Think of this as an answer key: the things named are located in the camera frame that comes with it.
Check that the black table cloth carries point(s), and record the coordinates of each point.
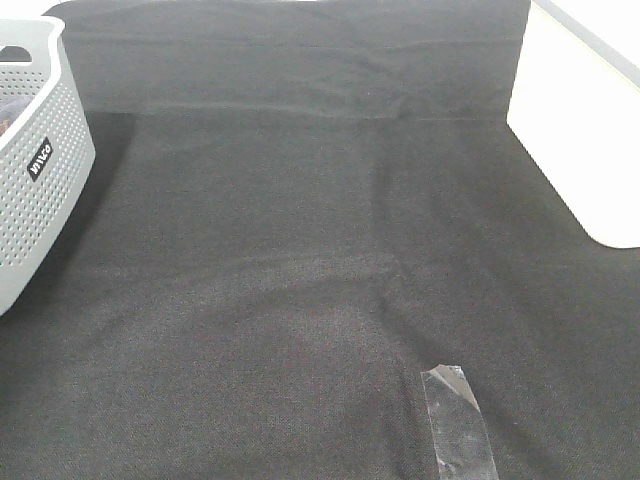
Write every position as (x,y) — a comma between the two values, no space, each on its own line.
(296,209)

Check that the white plastic storage box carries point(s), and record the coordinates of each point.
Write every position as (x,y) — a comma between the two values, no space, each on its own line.
(574,107)

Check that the grey perforated laundry basket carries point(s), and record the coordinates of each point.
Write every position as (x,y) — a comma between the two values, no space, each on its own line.
(47,153)

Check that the grey cloth in basket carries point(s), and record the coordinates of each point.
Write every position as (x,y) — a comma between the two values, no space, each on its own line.
(10,110)

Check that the clear adhesive tape strip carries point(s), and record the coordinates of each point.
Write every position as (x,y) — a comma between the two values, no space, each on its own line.
(461,443)

